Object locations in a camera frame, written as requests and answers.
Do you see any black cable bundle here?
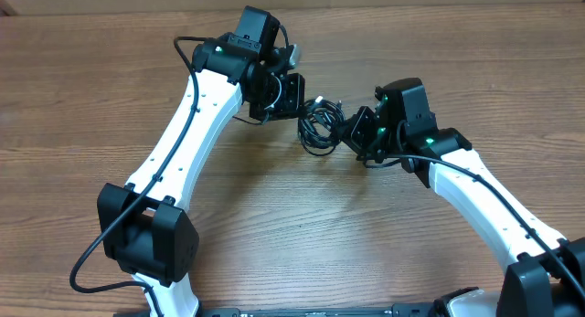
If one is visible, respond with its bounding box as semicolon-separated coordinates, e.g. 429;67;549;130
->
296;95;348;157

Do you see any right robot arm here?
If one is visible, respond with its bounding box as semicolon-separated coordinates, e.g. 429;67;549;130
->
337;78;584;316

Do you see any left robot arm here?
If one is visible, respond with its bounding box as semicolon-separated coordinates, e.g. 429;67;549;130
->
97;6;304;316

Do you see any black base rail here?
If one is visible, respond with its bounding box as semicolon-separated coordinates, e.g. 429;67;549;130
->
113;287;504;317

